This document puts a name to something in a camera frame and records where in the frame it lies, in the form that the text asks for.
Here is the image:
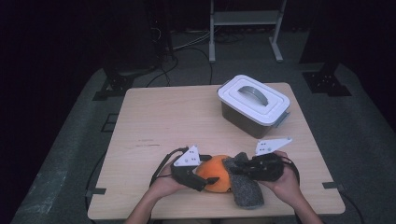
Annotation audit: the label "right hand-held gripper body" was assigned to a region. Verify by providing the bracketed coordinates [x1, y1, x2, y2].
[247, 137, 293, 183]

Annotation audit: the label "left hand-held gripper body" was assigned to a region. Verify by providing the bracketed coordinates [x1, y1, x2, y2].
[170, 145, 209, 192]

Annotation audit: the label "orange plush toy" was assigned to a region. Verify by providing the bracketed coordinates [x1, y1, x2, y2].
[195, 154, 233, 194]

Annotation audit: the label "grey felt cloth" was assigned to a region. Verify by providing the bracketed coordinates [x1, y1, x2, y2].
[222, 151, 265, 210]

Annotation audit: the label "translucent grey storage box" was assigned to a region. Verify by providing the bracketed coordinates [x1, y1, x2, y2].
[219, 101, 291, 140]

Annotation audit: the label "grey storage box with lid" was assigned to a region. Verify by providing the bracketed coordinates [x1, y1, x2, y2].
[217, 74, 291, 127]

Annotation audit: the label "person's right hand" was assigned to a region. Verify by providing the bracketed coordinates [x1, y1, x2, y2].
[260, 150, 302, 207]

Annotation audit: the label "person's left hand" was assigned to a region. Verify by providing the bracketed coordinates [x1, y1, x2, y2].
[150, 163, 188, 202]

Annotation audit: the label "black tape strip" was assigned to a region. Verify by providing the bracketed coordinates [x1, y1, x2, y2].
[321, 181, 345, 191]
[85, 187, 106, 197]

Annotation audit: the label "black stand base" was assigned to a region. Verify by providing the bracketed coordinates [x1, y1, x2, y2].
[302, 70, 353, 97]
[92, 73, 134, 101]

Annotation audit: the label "dark equipment cabinet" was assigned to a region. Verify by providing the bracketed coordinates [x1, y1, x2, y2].
[102, 0, 176, 73]

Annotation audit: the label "white metal stand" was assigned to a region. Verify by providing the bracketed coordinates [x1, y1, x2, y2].
[208, 0, 288, 63]

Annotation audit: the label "left hand-held gripper cable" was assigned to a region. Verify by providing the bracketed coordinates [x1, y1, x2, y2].
[148, 147, 191, 188]

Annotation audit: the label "hand-held gripper cable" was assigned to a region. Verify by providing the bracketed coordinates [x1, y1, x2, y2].
[279, 157, 302, 188]
[148, 147, 191, 188]

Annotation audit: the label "right hand-held gripper cable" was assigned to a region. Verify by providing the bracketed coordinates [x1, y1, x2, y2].
[279, 157, 302, 188]

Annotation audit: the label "black floor cable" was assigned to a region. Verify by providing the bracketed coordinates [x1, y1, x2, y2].
[84, 152, 108, 218]
[339, 189, 365, 224]
[146, 46, 214, 88]

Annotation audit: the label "white floor cables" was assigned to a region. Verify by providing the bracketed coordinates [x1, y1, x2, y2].
[172, 31, 211, 50]

